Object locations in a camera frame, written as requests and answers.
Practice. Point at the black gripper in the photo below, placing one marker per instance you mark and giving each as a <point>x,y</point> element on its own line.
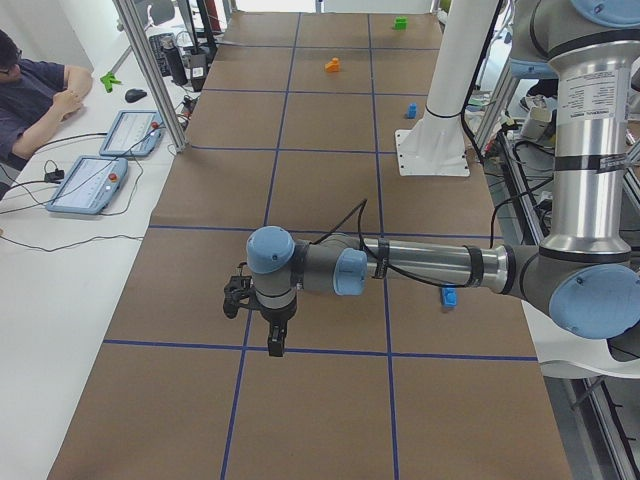
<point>276,315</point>

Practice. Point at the orange trapezoid block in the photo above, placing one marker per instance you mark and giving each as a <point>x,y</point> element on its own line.
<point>333,66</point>

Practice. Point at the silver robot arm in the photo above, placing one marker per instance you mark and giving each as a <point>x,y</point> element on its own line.
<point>579,275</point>

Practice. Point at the long blue block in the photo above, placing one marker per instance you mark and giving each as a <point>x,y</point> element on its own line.
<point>448,297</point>

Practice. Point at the near teach pendant tablet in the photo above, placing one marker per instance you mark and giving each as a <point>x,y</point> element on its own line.
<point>89,186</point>

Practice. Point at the teach pendant tablet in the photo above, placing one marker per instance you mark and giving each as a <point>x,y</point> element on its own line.
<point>133,133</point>
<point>89,186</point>

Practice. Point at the far teach pendant tablet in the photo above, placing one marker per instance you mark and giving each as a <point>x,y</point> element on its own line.
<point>133,133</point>

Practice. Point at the small blue block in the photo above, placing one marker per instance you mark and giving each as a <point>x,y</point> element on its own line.
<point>411,111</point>

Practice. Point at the black computer mouse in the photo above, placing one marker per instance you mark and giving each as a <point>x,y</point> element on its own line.
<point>134,95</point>

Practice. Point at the black water bottle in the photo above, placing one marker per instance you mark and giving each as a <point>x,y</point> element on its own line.
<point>174,61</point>

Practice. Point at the green clamp tool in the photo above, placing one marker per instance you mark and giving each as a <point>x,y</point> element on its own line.
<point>109,80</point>

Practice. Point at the black keyboard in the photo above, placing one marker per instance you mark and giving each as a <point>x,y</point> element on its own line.
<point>160,44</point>

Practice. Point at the green block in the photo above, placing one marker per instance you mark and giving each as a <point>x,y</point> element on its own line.
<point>400,23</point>

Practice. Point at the seated person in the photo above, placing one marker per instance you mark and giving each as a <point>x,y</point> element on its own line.
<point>36,97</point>

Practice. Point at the white camera pillar stand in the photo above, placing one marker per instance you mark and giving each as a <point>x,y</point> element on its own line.
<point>435,146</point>

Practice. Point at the aluminium frame post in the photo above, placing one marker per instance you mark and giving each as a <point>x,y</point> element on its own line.
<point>142,50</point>

